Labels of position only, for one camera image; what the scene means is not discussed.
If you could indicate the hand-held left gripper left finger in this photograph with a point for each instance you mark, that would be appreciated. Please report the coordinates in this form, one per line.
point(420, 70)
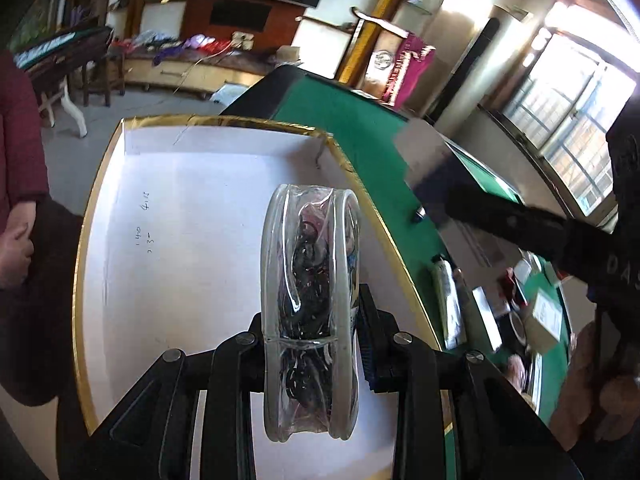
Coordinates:
point(245, 360)

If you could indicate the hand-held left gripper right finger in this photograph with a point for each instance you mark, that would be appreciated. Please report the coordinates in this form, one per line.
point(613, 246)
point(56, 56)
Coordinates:
point(369, 360)

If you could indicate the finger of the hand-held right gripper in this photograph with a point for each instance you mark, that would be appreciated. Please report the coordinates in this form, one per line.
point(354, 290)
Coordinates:
point(500, 220)

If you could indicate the white box with gold rim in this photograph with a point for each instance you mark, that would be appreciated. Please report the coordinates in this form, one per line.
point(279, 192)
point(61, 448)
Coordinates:
point(200, 210)

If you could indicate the person's right hand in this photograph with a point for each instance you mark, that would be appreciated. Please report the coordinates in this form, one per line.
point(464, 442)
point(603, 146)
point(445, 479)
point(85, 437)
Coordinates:
point(580, 390)

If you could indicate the clear plastic packet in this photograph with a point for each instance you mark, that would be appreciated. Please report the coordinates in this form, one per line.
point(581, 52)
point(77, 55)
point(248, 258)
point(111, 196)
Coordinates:
point(450, 305)

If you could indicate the barred window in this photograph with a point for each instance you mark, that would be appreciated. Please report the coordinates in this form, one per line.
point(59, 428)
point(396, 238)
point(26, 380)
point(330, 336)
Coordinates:
point(565, 110)

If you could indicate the tall floor air conditioner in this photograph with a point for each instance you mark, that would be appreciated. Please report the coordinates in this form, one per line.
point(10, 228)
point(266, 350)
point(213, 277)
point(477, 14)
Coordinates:
point(475, 65)

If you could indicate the pink fringed cloth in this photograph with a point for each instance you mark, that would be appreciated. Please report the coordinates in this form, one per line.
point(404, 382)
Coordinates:
point(410, 70)

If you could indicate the wooden chair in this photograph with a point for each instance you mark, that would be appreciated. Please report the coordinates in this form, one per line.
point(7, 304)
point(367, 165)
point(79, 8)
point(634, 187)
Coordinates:
point(372, 55)

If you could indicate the white plastic bag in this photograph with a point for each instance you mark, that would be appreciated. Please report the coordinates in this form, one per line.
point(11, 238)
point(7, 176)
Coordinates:
point(230, 94)

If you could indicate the small cardboard box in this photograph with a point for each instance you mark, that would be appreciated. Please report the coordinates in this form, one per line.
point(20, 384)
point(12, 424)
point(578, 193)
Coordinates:
point(287, 54)

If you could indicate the dark wooden stool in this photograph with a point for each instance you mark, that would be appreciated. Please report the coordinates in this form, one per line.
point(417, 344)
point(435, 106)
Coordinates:
point(102, 75)

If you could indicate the pile of colourful cloth items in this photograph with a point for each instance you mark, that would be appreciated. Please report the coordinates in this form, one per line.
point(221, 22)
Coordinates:
point(195, 42)

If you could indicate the wooden television cabinet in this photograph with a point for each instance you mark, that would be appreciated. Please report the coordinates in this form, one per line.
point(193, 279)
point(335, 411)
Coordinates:
point(195, 20)

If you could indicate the dark mahjong table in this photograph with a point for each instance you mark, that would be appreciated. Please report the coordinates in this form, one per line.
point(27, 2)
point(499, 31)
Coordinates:
point(65, 55)

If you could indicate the green framed painting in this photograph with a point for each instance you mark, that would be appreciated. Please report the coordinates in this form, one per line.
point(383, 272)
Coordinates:
point(40, 15)

